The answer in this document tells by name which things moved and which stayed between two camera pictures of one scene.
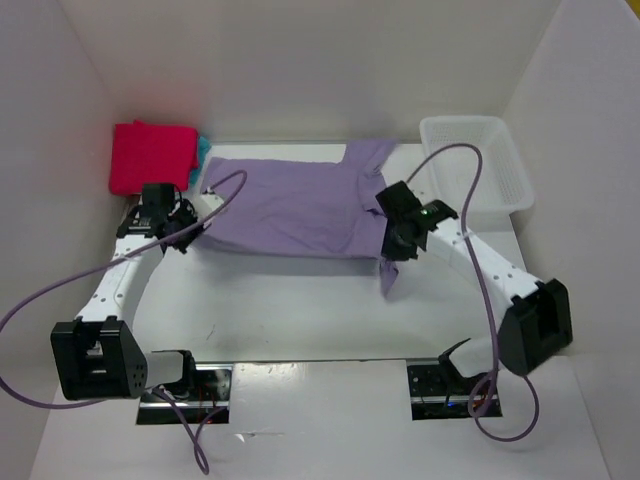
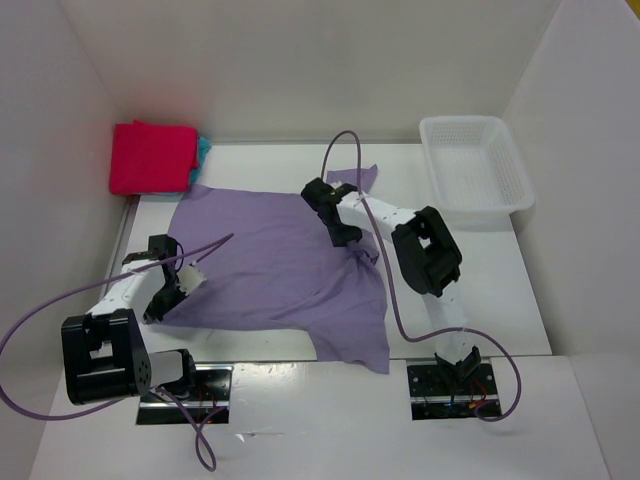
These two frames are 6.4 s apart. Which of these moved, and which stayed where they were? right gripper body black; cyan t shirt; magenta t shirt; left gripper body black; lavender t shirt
Moved: right gripper body black; left gripper body black; lavender t shirt
Stayed: cyan t shirt; magenta t shirt
